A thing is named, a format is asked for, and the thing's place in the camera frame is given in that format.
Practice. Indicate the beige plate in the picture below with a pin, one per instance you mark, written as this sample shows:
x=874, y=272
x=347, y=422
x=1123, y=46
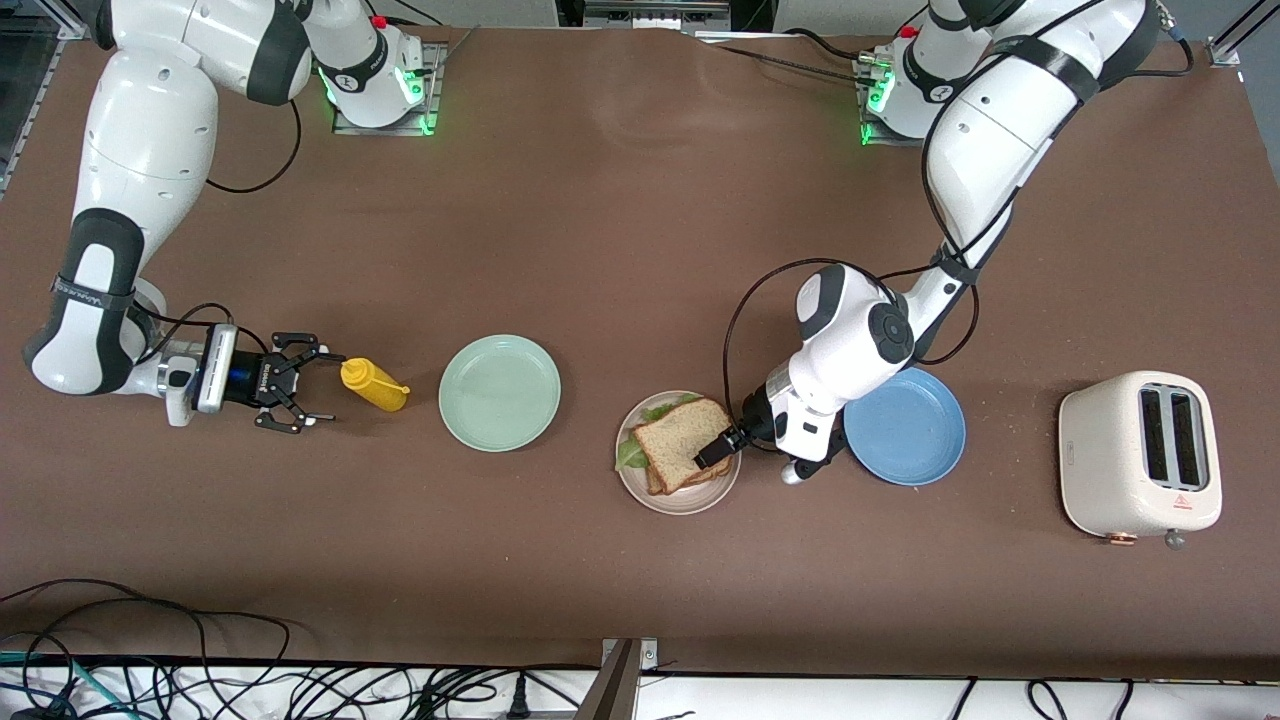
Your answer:
x=690, y=503

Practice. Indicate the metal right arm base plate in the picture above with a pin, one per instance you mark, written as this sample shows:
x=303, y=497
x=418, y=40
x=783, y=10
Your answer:
x=432, y=90

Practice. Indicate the white two-slot toaster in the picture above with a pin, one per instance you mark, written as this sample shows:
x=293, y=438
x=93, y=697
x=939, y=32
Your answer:
x=1100, y=460

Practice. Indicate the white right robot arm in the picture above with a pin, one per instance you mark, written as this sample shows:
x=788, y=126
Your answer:
x=140, y=140

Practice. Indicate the blue plate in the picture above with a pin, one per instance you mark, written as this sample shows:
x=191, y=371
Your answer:
x=915, y=430

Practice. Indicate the black power plug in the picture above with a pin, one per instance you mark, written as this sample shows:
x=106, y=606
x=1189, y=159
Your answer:
x=518, y=695

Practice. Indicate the green lettuce leaf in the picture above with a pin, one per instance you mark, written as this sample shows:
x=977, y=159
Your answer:
x=632, y=452

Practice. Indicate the metal post bracket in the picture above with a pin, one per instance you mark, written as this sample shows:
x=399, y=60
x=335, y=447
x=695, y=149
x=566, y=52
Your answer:
x=615, y=685

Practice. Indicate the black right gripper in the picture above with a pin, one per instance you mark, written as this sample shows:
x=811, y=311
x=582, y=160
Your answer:
x=262, y=380

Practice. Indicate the mint green plate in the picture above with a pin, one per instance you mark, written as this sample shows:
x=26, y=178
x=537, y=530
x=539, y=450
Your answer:
x=500, y=392

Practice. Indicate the aluminium frame rail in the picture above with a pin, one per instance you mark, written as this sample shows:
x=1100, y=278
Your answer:
x=1230, y=45
x=25, y=120

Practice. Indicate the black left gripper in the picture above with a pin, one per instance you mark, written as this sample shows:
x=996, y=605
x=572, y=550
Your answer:
x=752, y=417

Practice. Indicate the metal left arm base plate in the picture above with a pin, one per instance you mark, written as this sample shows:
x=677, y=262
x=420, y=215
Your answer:
x=880, y=135

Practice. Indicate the brown bread slice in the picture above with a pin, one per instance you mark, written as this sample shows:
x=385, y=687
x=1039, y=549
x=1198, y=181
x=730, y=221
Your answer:
x=655, y=485
x=680, y=440

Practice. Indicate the metal rack box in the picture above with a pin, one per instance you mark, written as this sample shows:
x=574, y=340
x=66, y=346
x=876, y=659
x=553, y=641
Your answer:
x=655, y=12

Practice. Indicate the yellow squeeze bottle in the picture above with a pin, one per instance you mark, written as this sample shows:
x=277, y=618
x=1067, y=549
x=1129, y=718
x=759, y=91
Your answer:
x=375, y=385

